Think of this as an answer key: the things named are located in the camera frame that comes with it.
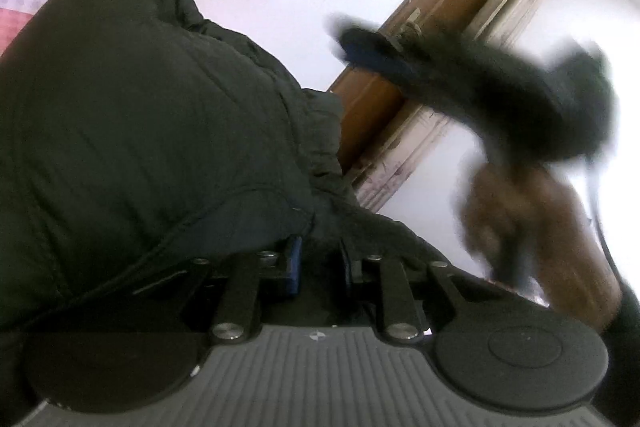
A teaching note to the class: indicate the pink white checkered bedsheet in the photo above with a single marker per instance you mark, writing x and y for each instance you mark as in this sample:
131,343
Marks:
15,17

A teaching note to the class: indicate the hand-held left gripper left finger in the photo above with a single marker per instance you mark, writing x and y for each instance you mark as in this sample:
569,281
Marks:
295,260

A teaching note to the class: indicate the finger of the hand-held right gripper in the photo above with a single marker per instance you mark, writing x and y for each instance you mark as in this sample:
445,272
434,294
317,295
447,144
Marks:
375,52

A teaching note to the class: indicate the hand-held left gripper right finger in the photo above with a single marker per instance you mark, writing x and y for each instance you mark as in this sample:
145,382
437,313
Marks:
347,268

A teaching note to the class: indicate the black padded jacket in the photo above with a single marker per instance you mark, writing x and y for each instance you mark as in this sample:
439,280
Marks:
150,132

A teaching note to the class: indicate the person's right hand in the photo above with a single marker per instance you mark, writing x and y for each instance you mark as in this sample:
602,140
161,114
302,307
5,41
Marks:
500,217

